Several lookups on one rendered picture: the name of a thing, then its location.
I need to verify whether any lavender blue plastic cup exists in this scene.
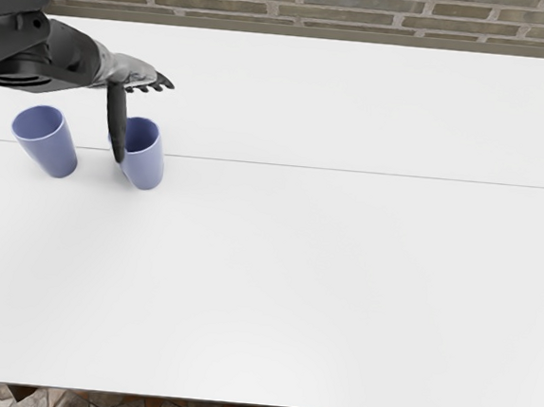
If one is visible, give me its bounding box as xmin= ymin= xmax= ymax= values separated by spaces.
xmin=7 ymin=102 xmax=83 ymax=180
xmin=103 ymin=113 xmax=168 ymax=193

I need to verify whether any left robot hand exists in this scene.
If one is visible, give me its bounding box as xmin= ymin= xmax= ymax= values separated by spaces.
xmin=84 ymin=47 xmax=179 ymax=168

